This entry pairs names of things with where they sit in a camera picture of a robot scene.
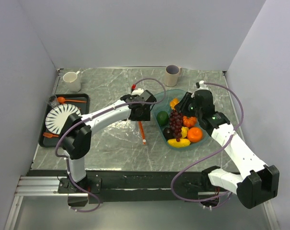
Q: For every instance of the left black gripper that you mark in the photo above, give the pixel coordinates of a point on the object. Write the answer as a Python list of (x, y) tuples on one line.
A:
[(145, 117)]

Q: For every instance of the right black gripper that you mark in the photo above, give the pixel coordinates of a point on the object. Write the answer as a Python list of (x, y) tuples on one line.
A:
[(181, 107)]

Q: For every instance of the small orange pumpkin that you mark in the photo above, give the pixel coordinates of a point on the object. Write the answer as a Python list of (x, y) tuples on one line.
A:
[(189, 121)]

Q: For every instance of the purple grape bunch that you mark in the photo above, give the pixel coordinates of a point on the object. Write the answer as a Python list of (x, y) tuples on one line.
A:
[(175, 123)]

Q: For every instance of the orange tangerine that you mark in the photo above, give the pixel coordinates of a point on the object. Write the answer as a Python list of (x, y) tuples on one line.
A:
[(195, 134)]

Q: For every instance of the yellow lemon piece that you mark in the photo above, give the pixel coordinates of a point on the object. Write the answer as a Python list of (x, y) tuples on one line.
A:
[(184, 132)]

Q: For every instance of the clear zip top bag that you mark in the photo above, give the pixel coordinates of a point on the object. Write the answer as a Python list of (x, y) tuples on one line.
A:
[(125, 130)]

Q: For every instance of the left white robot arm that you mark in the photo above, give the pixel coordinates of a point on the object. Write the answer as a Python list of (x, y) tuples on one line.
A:
[(77, 131)]

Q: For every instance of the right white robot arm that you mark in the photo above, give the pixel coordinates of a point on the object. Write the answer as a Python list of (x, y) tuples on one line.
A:
[(256, 182)]

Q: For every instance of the teal plastic food container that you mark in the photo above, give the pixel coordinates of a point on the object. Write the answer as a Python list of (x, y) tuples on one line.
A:
[(165, 99)]

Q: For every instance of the green lime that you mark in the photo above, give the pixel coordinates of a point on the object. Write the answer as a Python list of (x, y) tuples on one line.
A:
[(162, 118)]

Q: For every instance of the dark avocado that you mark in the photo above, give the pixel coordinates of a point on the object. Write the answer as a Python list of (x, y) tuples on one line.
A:
[(168, 133)]

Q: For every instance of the beige mug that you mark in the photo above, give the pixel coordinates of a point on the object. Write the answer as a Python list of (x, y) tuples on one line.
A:
[(172, 73)]

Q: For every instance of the white cup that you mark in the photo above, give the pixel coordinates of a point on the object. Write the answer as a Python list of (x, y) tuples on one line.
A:
[(73, 81)]

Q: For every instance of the orange plastic spoon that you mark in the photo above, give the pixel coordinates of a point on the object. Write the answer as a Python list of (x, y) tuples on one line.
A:
[(62, 100)]

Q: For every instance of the white striped plate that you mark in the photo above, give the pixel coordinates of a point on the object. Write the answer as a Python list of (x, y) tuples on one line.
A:
[(57, 117)]

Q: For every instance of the clear small glass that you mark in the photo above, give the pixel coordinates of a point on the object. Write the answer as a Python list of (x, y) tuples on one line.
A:
[(53, 101)]

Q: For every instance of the black tray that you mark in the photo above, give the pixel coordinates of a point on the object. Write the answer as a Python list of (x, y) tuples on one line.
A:
[(84, 108)]

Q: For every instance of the orange plastic fork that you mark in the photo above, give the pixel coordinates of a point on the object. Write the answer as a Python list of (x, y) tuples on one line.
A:
[(50, 135)]

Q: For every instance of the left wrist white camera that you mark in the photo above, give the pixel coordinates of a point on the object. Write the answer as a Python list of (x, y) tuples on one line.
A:
[(135, 90)]

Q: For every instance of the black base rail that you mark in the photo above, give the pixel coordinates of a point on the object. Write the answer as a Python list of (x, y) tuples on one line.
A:
[(132, 186)]

